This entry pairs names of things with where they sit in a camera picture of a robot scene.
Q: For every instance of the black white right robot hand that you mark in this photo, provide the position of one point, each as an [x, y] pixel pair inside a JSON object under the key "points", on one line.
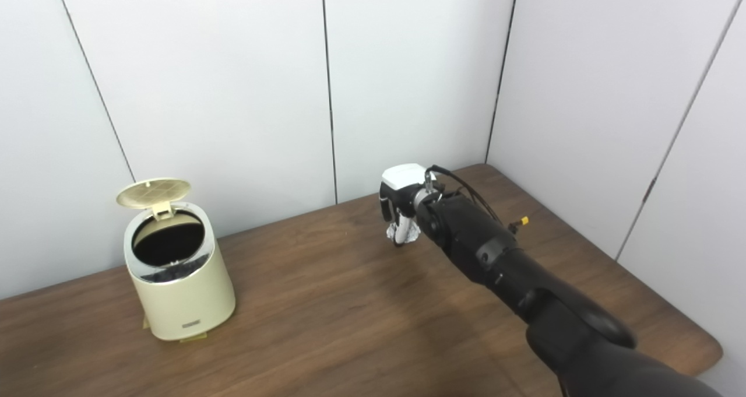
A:
{"points": [[402, 178]]}

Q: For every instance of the white paper ball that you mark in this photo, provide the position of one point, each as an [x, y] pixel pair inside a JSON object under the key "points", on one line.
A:
{"points": [[412, 232]]}

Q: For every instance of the cream-colored plastic bin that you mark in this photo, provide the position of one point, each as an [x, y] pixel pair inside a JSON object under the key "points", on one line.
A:
{"points": [[186, 298]]}

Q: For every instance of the round cream bin lid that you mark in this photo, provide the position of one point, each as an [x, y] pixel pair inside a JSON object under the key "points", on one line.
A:
{"points": [[152, 193]]}

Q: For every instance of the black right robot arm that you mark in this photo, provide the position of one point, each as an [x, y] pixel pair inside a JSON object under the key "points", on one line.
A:
{"points": [[524, 280]]}

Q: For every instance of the dark wall panel hinge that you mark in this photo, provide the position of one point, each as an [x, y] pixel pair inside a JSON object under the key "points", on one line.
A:
{"points": [[649, 190]]}

